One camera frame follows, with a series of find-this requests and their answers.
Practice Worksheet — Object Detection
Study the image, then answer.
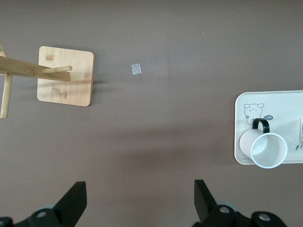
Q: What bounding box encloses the beige rabbit print tray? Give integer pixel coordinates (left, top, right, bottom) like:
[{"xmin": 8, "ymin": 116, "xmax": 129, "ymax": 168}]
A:
[{"xmin": 233, "ymin": 90, "xmax": 303, "ymax": 166}]

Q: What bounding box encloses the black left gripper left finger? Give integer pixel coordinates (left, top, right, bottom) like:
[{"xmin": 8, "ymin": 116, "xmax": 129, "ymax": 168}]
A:
[{"xmin": 0, "ymin": 181, "xmax": 87, "ymax": 227}]

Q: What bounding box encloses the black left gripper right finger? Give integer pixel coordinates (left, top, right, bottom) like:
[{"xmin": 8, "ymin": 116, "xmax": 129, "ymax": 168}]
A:
[{"xmin": 192, "ymin": 179, "xmax": 287, "ymax": 227}]

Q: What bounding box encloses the white cup with black handle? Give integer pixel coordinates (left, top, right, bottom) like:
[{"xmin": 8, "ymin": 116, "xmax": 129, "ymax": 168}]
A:
[{"xmin": 238, "ymin": 118, "xmax": 289, "ymax": 169}]

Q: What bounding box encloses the wooden cup rack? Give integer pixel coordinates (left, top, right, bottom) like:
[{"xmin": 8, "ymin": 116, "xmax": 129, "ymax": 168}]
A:
[{"xmin": 0, "ymin": 42, "xmax": 95, "ymax": 119}]

